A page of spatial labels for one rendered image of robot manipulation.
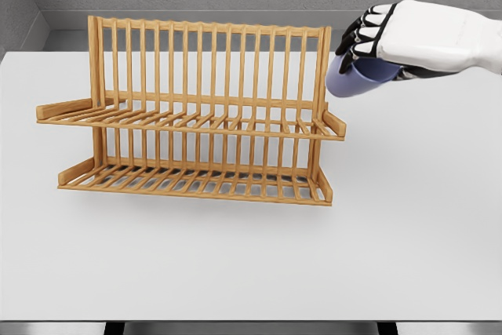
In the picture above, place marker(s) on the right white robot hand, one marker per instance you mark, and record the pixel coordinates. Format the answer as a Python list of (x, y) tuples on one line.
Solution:
[(423, 37)]

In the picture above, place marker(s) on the blue-purple cup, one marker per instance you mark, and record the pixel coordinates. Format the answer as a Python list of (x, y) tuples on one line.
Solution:
[(355, 78)]

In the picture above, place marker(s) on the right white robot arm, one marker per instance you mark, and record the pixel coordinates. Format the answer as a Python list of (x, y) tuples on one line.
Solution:
[(491, 42)]

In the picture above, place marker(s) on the wooden two-tier dish rack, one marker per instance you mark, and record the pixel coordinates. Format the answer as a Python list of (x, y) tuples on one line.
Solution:
[(204, 115)]

